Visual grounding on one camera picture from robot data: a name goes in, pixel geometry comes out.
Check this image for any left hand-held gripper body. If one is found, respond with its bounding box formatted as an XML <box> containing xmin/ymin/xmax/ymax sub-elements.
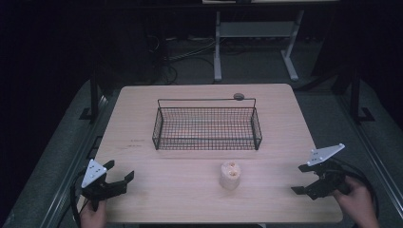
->
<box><xmin>80</xmin><ymin>159</ymin><xmax>116</xmax><ymax>213</ymax></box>

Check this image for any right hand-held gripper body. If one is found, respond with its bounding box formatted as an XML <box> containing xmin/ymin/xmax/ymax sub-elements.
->
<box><xmin>305</xmin><ymin>142</ymin><xmax>352</xmax><ymax>201</ymax></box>

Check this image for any black wire basket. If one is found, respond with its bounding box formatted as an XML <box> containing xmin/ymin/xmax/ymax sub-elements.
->
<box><xmin>151</xmin><ymin>97</ymin><xmax>263</xmax><ymax>152</ymax></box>

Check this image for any person's right hand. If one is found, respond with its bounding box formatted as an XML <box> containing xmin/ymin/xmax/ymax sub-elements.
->
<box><xmin>332</xmin><ymin>175</ymin><xmax>381</xmax><ymax>228</ymax></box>

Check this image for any person's left hand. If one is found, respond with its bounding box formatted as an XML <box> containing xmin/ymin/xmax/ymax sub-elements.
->
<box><xmin>79</xmin><ymin>199</ymin><xmax>108</xmax><ymax>228</ymax></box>

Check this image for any black metal stand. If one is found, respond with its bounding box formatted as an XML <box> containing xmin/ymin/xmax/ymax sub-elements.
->
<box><xmin>348</xmin><ymin>67</ymin><xmax>376</xmax><ymax>124</ymax></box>
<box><xmin>79</xmin><ymin>67</ymin><xmax>106</xmax><ymax>123</ymax></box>

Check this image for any aluminium rail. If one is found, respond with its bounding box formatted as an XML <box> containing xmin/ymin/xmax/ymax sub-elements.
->
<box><xmin>39</xmin><ymin>94</ymin><xmax>112</xmax><ymax>228</ymax></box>
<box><xmin>338</xmin><ymin>94</ymin><xmax>403</xmax><ymax>219</ymax></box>

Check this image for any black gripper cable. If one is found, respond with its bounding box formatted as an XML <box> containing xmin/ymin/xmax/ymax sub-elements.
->
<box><xmin>327</xmin><ymin>157</ymin><xmax>380</xmax><ymax>219</ymax></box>
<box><xmin>69</xmin><ymin>170</ymin><xmax>87</xmax><ymax>228</ymax></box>

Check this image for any bundle of floor cables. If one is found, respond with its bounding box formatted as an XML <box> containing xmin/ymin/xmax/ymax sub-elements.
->
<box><xmin>144</xmin><ymin>32</ymin><xmax>220</xmax><ymax>86</ymax></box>

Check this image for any white metal desk frame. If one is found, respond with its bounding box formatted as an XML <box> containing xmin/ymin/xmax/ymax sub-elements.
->
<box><xmin>212</xmin><ymin>9</ymin><xmax>306</xmax><ymax>84</ymax></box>

